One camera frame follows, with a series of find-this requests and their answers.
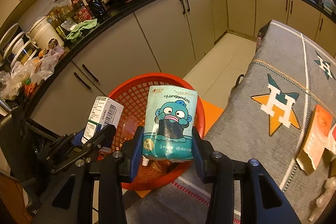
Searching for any white green carton box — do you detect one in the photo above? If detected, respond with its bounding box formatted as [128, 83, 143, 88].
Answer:
[81, 96, 123, 144]

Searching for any teal cartoon tissue pack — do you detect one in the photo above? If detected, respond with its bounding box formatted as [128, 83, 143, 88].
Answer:
[142, 85, 198, 162]

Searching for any orange carton box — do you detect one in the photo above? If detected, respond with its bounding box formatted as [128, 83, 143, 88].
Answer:
[297, 105, 333, 176]

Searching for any clear plastic bag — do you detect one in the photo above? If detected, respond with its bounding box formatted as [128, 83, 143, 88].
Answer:
[308, 176, 336, 222]

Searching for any red plastic mesh basket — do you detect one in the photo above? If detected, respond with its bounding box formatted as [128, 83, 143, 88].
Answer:
[98, 73, 193, 191]

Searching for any orange stool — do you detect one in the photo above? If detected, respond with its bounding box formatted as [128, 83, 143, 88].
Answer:
[201, 99, 224, 136]

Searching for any crumpled plastic bags pile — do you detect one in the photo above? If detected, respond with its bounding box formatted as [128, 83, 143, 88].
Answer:
[1, 46, 64, 100]

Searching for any green cloth rag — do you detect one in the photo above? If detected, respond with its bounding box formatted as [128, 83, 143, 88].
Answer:
[67, 19, 97, 42]

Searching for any white rice cooker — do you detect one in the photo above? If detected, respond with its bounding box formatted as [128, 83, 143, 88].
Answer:
[26, 16, 64, 50]

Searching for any red-label sauce bottle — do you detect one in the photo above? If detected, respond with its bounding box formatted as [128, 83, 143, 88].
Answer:
[71, 0, 92, 22]

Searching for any dark soy sauce bottle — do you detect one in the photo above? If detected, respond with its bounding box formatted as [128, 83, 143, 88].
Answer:
[85, 0, 109, 23]

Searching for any grey star-patterned tablecloth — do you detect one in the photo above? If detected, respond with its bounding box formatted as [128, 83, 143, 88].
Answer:
[125, 19, 336, 224]

